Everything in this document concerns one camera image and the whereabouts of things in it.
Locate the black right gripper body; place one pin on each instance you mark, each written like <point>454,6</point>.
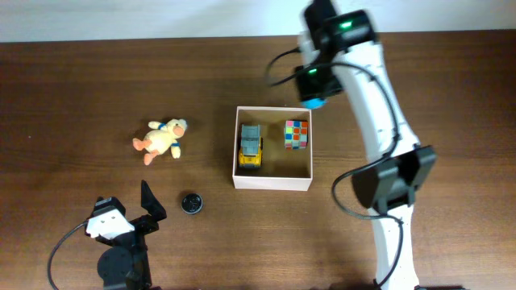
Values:
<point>316,86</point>

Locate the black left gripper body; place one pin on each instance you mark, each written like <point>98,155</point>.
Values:
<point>144,225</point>

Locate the blue white ball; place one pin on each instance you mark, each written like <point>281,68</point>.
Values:
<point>314,103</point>

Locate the black round lid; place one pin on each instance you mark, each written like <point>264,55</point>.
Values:
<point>192,203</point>

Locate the colourful puzzle cube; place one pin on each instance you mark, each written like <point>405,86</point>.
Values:
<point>296,134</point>

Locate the yellow plush duck toy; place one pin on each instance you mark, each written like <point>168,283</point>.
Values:
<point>163,136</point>

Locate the pink cardboard box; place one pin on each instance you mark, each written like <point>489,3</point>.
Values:
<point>282,168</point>

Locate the yellow grey toy truck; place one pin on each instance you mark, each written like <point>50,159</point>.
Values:
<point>250,147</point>

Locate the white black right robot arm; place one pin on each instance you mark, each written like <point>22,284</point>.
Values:
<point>343,53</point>

